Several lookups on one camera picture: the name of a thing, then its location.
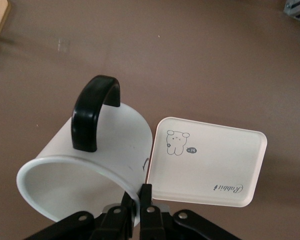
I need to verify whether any white smiley mug black handle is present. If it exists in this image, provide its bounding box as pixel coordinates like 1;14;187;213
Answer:
15;74;154;226

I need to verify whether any aluminium corner profile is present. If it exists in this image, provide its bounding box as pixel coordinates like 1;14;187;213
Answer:
283;0;300;25

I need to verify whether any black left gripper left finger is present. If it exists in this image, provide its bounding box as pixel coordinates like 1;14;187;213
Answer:
22;191;138;240

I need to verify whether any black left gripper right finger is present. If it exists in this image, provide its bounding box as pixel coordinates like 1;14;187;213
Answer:
139;183;241;240

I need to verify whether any cream rabbit print tray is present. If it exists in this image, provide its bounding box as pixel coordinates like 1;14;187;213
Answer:
145;115;268;208

